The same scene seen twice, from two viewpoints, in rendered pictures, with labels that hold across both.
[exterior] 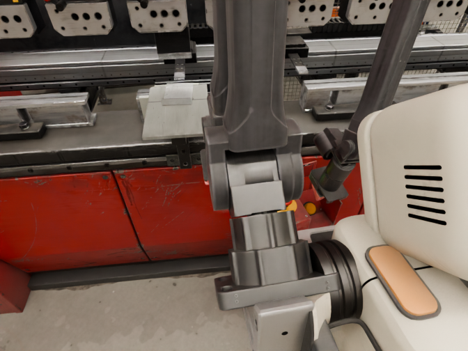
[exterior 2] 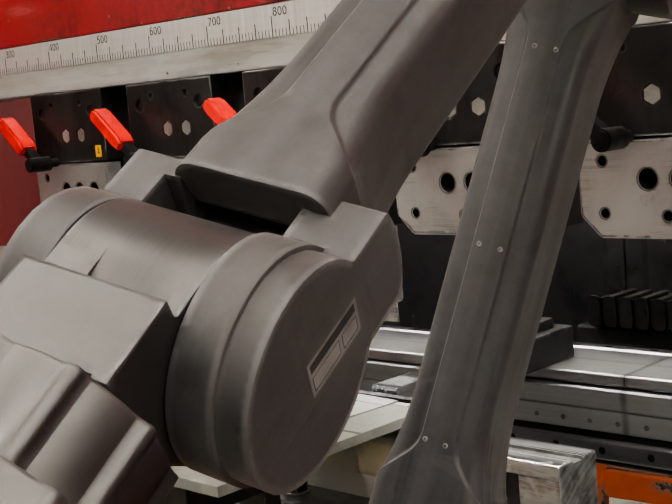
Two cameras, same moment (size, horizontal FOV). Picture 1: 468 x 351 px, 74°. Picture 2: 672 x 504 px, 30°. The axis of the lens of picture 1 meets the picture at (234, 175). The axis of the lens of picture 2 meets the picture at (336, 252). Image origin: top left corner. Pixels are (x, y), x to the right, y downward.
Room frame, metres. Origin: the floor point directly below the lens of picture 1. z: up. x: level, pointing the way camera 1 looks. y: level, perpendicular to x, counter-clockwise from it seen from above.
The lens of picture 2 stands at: (0.12, -0.79, 1.31)
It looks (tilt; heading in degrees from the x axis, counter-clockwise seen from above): 7 degrees down; 51
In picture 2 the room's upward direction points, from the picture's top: 5 degrees counter-clockwise
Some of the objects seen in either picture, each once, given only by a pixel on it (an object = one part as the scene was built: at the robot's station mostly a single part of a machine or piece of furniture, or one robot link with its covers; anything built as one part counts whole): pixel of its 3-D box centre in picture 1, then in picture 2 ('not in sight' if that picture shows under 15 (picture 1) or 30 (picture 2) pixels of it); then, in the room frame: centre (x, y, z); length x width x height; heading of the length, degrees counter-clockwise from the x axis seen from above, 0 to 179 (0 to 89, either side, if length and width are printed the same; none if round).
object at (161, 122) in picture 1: (177, 108); (262, 437); (0.78, 0.16, 1.00); 0.26 x 0.18 x 0.01; 6
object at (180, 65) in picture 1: (180, 59); (462, 355); (1.08, 0.19, 1.01); 0.26 x 0.12 x 0.05; 6
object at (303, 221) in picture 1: (295, 205); not in sight; (0.62, -0.19, 0.75); 0.20 x 0.16 x 0.18; 109
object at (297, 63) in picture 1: (294, 54); not in sight; (1.12, -0.22, 1.01); 0.26 x 0.12 x 0.05; 6
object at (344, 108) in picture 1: (356, 110); not in sight; (0.93, -0.43, 0.89); 0.30 x 0.05 x 0.03; 96
